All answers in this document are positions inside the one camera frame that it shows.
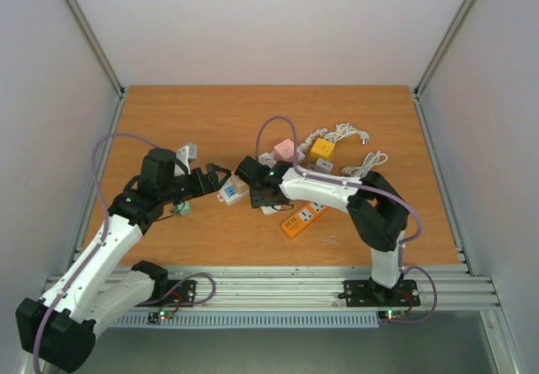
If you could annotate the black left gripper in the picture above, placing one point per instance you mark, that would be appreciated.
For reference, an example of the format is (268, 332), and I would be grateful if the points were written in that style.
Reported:
(211, 178)

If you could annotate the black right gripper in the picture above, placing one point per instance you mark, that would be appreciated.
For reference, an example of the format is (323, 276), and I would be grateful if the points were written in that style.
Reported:
(261, 195)

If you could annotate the white cube socket adapter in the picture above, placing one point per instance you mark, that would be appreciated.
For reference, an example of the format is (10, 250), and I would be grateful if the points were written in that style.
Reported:
(267, 159)

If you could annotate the pink cube socket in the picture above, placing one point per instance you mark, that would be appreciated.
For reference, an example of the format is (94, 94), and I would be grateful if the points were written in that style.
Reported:
(286, 151)

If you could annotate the green small charger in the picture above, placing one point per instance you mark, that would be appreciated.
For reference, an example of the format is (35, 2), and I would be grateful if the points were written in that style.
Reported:
(181, 209)

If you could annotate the white square charger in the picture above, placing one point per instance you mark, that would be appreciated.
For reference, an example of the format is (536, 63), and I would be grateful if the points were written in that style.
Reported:
(323, 166)

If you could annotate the yellow cube socket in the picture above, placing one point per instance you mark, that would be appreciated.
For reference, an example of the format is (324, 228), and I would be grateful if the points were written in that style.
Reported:
(322, 149)

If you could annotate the white power strip pastel sockets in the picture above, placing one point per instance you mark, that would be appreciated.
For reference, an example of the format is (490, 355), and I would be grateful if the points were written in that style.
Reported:
(232, 191)

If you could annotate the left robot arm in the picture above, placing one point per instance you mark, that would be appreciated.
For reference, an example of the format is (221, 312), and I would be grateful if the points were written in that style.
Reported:
(62, 326)

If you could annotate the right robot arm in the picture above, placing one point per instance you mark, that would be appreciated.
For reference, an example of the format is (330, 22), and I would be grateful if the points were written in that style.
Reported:
(377, 211)

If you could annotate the orange power strip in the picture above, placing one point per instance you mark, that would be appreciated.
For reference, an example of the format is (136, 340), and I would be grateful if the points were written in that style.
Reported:
(302, 219)

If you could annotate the left small circuit board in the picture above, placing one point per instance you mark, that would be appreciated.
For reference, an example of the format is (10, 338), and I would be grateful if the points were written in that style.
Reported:
(159, 317)

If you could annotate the small circuit board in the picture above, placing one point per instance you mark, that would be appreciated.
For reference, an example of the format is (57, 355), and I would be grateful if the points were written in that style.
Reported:
(159, 317)
(391, 314)

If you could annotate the right small circuit board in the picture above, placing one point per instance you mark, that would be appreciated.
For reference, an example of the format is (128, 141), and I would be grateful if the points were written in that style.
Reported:
(391, 314)

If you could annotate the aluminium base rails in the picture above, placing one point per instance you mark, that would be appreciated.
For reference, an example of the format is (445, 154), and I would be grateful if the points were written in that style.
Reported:
(316, 288)

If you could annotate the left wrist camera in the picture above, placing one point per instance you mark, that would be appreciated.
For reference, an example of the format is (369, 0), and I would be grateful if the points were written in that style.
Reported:
(185, 155)

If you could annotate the grey slotted cable duct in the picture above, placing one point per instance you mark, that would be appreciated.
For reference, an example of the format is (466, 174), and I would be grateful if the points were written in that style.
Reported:
(254, 320)

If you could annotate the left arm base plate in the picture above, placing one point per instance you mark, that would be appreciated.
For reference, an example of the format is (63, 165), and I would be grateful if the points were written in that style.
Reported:
(171, 293)

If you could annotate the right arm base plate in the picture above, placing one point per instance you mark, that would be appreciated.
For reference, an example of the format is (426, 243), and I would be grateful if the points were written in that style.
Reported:
(358, 294)

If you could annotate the aluminium frame post left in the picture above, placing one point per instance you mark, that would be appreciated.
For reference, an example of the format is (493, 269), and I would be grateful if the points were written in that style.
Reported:
(83, 24)

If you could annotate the aluminium frame post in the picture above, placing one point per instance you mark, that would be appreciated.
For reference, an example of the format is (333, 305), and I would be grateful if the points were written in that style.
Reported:
(454, 27)
(83, 24)

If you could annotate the aluminium frame post right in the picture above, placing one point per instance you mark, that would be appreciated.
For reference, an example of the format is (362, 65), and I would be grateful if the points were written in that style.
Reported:
(454, 27)

